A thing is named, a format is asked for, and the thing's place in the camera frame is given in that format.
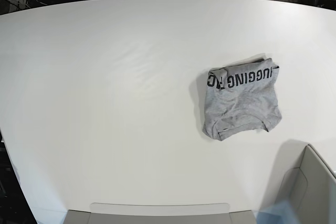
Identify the grey T-shirt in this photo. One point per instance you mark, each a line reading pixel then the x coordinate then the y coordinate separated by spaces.
pixel 241 98

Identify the grey bin bottom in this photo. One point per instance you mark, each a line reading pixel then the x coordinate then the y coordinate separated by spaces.
pixel 116 213

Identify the grey bin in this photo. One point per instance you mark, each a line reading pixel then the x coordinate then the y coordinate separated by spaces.
pixel 116 213
pixel 307 192

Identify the grey bin right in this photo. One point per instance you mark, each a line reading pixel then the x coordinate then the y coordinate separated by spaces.
pixel 307 192

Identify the blue translucent sheet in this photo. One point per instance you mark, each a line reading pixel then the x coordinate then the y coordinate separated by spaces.
pixel 275 212

